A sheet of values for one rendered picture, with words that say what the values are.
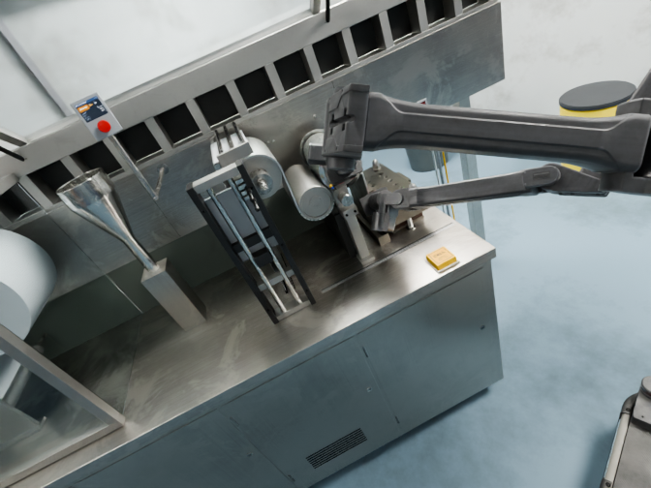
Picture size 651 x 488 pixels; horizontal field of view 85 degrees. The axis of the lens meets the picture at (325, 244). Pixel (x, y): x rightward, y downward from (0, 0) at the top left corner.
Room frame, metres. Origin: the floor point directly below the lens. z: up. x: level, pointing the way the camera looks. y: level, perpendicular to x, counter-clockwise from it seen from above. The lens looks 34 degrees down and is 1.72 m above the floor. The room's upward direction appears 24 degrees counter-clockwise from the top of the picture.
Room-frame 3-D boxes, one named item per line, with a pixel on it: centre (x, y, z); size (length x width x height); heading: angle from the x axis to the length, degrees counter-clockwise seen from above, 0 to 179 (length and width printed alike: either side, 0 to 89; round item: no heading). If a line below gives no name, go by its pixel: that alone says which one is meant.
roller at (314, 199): (1.18, -0.02, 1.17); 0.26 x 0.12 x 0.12; 5
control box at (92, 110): (1.05, 0.40, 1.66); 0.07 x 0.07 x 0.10; 22
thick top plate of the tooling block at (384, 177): (1.25, -0.31, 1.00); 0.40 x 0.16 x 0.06; 5
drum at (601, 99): (1.95, -1.95, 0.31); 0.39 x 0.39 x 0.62
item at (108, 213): (1.11, 0.58, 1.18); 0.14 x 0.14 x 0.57
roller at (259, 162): (1.18, 0.11, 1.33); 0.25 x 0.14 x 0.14; 5
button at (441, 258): (0.85, -0.33, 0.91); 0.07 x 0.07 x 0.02; 5
